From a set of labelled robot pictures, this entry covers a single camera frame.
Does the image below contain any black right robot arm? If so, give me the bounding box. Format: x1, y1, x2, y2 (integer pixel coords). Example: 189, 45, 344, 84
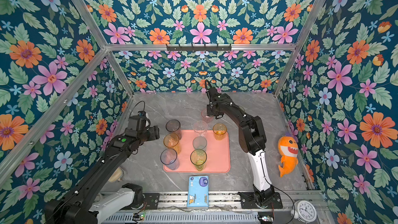
204, 80, 275, 208

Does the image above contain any pink plastic tray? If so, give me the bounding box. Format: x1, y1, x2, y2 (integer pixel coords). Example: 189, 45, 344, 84
163, 130, 231, 174

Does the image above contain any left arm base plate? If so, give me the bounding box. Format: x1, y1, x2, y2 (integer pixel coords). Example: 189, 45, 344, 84
132, 192, 160, 211

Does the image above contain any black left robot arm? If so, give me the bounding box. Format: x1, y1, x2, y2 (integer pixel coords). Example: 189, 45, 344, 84
44, 111, 160, 224

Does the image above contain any light green tall glass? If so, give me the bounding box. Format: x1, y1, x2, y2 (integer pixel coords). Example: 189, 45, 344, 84
190, 149, 207, 171

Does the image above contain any orange plush toy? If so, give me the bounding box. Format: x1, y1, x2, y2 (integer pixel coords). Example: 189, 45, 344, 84
278, 136, 299, 177

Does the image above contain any black hook rail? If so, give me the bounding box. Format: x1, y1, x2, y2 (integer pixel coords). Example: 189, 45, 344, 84
166, 44, 232, 52

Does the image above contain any clear tall glass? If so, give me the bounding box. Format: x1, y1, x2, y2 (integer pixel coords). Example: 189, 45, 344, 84
193, 120, 208, 138

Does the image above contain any teal tall glass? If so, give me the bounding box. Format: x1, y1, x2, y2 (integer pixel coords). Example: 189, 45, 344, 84
192, 136, 207, 150

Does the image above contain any blue-grey tall glass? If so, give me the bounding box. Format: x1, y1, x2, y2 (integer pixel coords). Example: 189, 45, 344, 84
160, 148, 180, 171

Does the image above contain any yellow short glass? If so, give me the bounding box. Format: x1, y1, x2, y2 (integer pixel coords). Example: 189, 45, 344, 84
212, 123, 227, 141

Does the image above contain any white ribbed cable duct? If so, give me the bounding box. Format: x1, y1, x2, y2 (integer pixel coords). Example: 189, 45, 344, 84
104, 212, 260, 224

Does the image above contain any white alarm clock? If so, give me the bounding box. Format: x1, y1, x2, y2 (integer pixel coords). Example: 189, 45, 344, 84
291, 200, 317, 223

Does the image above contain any pink short glass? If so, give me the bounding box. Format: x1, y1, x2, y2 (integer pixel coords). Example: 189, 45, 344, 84
201, 109, 214, 123

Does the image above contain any amber tall glass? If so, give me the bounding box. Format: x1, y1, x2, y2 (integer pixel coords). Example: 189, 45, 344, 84
163, 133, 181, 154

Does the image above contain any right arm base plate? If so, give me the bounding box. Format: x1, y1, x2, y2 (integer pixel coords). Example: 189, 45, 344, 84
238, 192, 283, 209

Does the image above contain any dark grey tall glass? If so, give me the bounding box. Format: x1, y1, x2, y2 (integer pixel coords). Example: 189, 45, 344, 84
166, 119, 182, 140

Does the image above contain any blue tissue pack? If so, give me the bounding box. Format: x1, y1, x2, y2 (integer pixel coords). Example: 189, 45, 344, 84
187, 176, 209, 209

